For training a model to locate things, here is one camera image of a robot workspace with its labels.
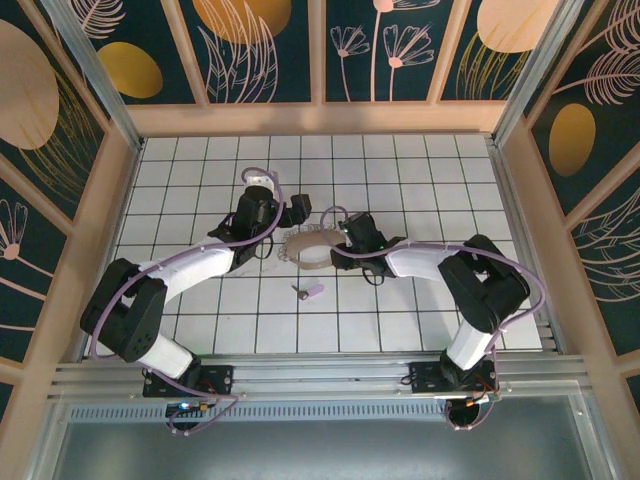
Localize slotted metal tray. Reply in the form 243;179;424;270
67;402;589;424

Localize small circuit board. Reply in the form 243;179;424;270
166;399;211;416

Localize grey metal panel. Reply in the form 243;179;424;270
27;394;619;480

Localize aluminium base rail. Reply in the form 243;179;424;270
47;352;594;401

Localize aluminium side rail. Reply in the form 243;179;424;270
487;137;564;357

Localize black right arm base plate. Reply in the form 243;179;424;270
407;360;503;401

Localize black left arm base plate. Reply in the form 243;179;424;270
142;363;236;400

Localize aluminium corner post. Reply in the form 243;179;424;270
492;0;577;146
39;0;147;154

